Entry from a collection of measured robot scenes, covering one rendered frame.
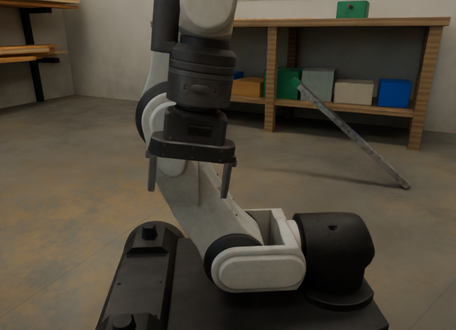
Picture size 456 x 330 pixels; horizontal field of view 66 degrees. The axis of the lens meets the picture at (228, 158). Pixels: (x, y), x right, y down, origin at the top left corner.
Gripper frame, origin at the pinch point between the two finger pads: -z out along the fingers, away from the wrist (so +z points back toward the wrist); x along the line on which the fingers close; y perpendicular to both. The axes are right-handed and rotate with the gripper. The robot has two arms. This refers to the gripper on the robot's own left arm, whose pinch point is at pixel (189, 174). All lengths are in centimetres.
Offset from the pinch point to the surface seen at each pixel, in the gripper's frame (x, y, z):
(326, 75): -98, -219, 5
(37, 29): 183, -390, 1
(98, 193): 43, -117, -62
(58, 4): 149, -357, 30
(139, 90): 64, -369, -49
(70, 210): 51, -100, -63
